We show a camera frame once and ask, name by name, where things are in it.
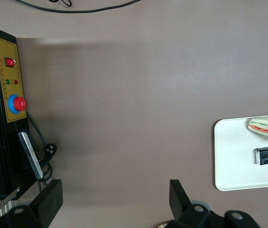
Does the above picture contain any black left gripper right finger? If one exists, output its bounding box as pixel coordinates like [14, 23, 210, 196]
[169, 179, 261, 228]

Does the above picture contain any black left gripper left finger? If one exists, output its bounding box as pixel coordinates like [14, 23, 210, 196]
[0, 179, 64, 228]

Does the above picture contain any white plastic tray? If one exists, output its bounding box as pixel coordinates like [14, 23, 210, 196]
[214, 114, 268, 191]

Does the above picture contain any black machine with yellow panel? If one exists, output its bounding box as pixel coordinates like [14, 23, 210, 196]
[0, 24, 30, 201]

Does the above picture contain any red emergency stop button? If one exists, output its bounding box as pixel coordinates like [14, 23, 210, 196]
[8, 94, 27, 114]

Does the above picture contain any black power cable with plug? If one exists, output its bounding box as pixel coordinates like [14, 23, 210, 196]
[26, 111, 57, 191]

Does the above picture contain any red rocker switch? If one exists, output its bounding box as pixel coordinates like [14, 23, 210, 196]
[4, 57, 16, 68]

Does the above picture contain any long thin black cable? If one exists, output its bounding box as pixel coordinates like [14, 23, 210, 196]
[14, 0, 142, 13]

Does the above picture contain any black cable loop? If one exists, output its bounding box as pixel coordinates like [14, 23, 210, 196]
[48, 0, 73, 7]

